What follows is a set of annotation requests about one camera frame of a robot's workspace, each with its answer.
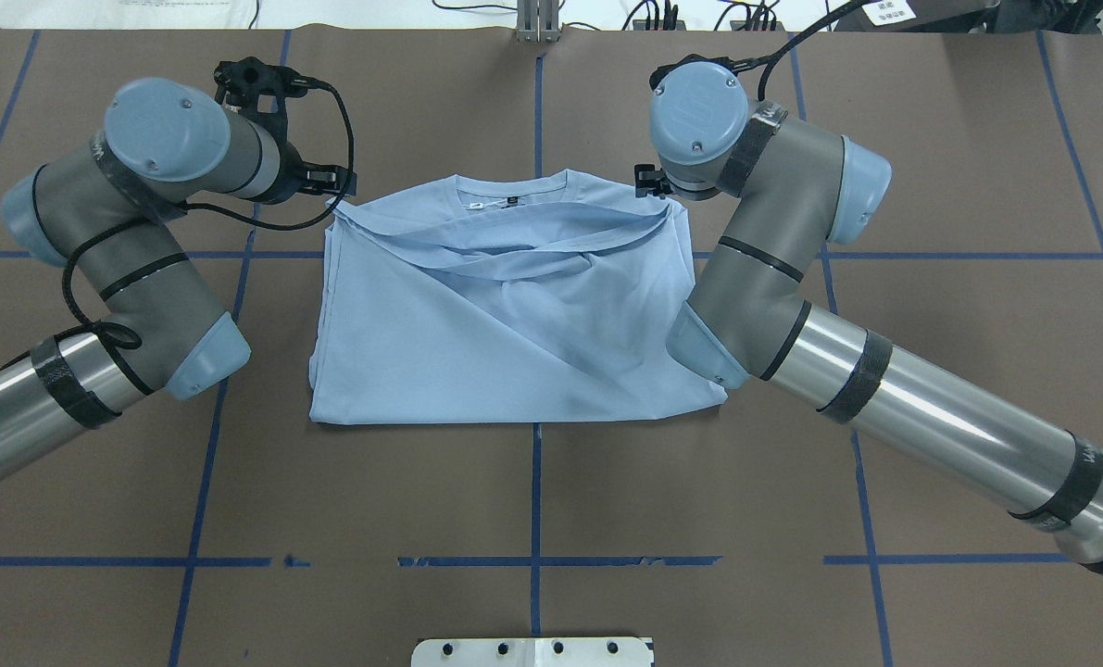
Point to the white pedestal base plate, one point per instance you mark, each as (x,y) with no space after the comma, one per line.
(535,651)

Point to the black box with label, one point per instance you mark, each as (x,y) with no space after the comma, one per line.
(920,17)

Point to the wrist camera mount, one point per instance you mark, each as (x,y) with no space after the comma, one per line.
(250,87)
(659,75)

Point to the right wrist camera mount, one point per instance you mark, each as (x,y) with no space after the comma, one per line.
(659,75)

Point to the light blue t-shirt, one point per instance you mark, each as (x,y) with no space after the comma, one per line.
(467,301)

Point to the aluminium frame post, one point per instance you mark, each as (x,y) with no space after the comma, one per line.
(538,21)

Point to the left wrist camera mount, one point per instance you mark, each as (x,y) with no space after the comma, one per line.
(250,87)

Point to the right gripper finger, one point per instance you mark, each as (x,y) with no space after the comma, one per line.
(651,180)

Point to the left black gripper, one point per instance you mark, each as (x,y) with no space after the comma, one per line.
(289,182)

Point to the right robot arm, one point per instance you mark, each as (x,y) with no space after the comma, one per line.
(799,189)

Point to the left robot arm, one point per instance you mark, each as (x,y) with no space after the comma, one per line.
(146,322)

